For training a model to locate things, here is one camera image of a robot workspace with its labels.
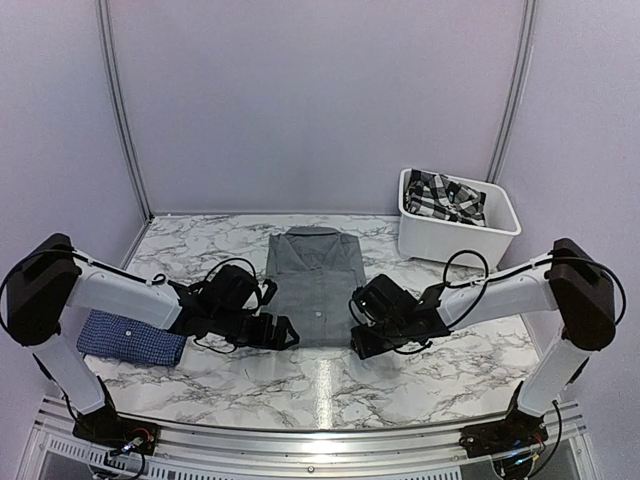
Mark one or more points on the grey long sleeve shirt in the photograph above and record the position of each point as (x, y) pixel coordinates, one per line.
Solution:
(316, 269)

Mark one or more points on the aluminium wall post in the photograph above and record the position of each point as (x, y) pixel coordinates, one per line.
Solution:
(117, 99)
(517, 86)

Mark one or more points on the aluminium front frame rail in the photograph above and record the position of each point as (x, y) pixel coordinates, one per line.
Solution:
(431, 451)

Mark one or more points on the white plastic bin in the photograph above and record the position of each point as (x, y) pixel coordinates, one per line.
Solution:
(437, 240)

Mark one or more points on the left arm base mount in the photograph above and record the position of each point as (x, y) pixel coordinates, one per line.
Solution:
(107, 427)

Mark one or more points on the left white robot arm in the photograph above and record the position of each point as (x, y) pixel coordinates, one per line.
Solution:
(56, 276)

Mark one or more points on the left aluminium wall post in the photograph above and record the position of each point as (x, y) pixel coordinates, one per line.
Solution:
(117, 99)

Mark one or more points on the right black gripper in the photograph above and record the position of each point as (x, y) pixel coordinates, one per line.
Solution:
(364, 347)

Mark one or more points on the blue checkered shirt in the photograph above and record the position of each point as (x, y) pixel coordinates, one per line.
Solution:
(110, 336)

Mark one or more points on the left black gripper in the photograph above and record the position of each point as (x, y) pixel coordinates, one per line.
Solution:
(263, 341)

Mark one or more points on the right aluminium wall post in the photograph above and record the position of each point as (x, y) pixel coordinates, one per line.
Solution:
(517, 86)

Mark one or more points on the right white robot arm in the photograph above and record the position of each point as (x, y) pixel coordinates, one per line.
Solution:
(588, 296)

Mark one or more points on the black white plaid shirt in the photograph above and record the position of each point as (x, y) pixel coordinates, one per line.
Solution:
(439, 197)

